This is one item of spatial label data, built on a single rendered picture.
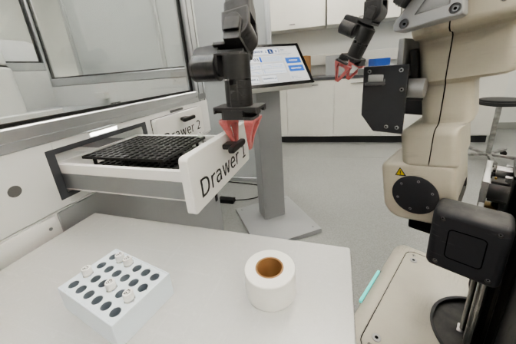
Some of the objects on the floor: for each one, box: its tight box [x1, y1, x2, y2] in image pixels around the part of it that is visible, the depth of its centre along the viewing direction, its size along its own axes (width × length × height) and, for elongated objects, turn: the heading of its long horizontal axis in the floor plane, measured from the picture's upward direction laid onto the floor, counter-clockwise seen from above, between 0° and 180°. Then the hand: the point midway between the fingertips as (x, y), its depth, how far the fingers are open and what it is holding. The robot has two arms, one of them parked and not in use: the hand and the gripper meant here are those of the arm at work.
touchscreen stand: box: [236, 91, 322, 240], centre depth 163 cm, size 50×45×102 cm
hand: (243, 145), depth 56 cm, fingers open, 3 cm apart
